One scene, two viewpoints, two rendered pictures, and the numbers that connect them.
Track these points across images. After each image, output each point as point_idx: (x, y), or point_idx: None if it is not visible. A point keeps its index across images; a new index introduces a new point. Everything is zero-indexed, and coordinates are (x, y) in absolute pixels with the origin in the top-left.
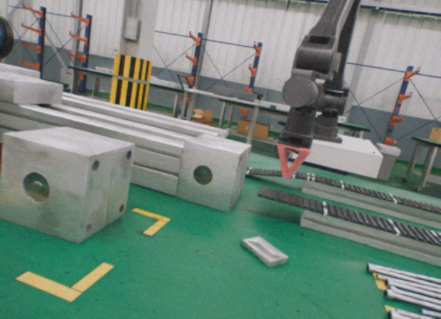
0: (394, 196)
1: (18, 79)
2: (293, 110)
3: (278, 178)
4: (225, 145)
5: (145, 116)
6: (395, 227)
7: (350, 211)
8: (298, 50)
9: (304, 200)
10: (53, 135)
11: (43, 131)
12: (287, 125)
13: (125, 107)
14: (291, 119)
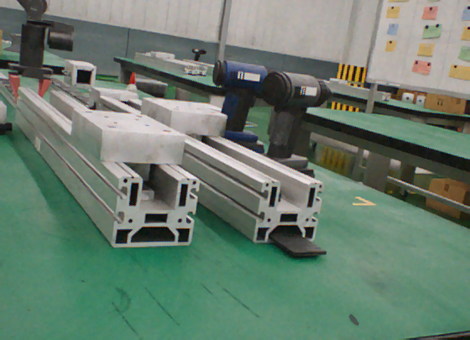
0: (11, 89)
1: (185, 102)
2: (41, 50)
3: (7, 112)
4: (119, 91)
5: (75, 102)
6: (86, 98)
7: (86, 101)
8: (47, 3)
9: None
10: (209, 107)
11: (211, 107)
12: (39, 64)
13: (49, 106)
14: (41, 58)
